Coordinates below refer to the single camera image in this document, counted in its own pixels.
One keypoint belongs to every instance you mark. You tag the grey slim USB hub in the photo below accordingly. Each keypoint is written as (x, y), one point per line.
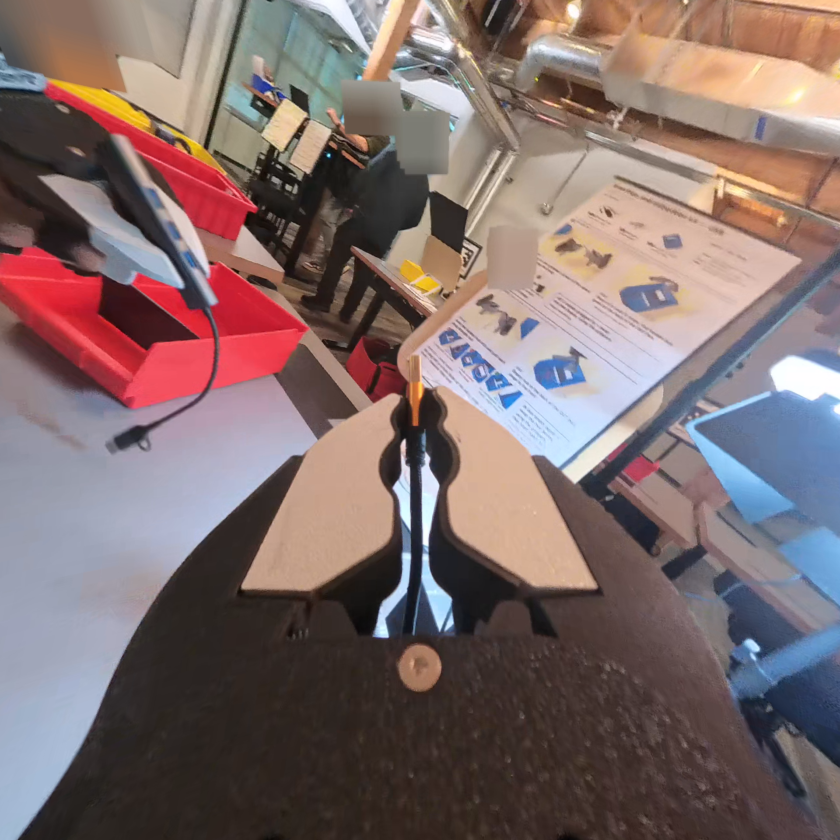
(157, 216)

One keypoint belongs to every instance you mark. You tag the instruction sheet on stand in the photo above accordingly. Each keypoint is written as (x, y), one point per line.
(623, 315)

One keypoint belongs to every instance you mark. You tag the wooden background table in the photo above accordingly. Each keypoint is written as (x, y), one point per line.
(722, 544)
(394, 282)

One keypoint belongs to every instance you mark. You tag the red plastic bin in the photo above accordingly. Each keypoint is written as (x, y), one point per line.
(229, 354)
(210, 197)

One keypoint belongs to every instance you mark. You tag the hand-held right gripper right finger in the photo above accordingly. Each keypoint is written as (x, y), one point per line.
(512, 518)

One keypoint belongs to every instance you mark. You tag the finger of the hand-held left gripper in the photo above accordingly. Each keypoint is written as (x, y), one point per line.
(190, 249)
(118, 243)

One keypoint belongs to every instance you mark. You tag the cardboard and black panel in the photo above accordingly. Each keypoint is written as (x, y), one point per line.
(446, 229)

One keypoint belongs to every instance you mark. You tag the yellow plastic bin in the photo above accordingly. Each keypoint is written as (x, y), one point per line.
(420, 275)
(131, 115)

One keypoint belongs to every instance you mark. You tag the black bin divider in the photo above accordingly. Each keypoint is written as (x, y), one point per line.
(144, 321)

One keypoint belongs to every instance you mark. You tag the grey panel on stand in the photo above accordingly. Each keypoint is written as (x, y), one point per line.
(774, 446)

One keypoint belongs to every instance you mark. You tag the red bag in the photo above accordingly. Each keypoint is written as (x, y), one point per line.
(374, 371)

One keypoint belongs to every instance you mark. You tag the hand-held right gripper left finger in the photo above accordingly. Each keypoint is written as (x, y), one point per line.
(321, 518)

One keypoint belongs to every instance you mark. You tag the printed display board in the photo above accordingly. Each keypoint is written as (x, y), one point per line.
(310, 148)
(283, 124)

